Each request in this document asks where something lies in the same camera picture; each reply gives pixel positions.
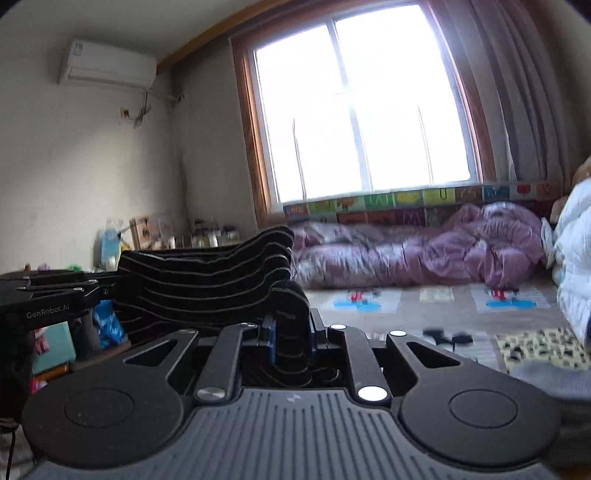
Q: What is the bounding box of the grey pink curtain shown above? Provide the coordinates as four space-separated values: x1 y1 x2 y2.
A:
429 1 584 191

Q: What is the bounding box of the colourful alphabet foam mat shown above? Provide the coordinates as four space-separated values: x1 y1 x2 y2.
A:
283 181 562 226

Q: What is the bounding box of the wooden framed window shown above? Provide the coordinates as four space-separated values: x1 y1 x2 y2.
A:
230 1 496 226

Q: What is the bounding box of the white wall air conditioner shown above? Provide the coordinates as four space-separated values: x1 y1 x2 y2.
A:
58 40 156 91

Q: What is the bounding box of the black white striped garment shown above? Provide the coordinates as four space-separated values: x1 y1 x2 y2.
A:
113 226 312 388

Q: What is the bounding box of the white puffy quilt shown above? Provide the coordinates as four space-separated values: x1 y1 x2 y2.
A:
553 179 591 349

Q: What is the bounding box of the Mickey Mouse bed blanket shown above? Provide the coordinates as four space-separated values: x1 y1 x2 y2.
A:
307 277 590 373

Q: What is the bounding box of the cluttered side table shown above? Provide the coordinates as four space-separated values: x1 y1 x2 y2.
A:
1 214 239 274

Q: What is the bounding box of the purple crumpled quilt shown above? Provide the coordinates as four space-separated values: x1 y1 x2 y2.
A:
293 202 546 289

